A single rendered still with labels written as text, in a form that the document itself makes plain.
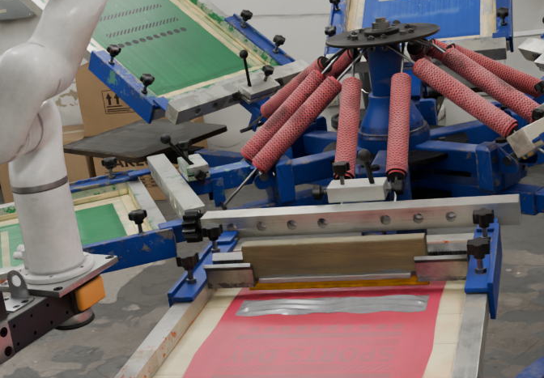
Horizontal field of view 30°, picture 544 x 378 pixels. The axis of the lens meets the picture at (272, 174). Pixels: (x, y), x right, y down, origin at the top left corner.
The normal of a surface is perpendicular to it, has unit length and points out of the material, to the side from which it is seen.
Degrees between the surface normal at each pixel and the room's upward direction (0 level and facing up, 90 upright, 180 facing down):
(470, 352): 0
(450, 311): 0
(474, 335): 0
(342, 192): 90
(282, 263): 90
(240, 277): 90
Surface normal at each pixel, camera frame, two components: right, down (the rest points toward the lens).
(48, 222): 0.27, 0.22
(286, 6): -0.25, 0.30
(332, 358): -0.14, -0.95
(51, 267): 0.05, 0.27
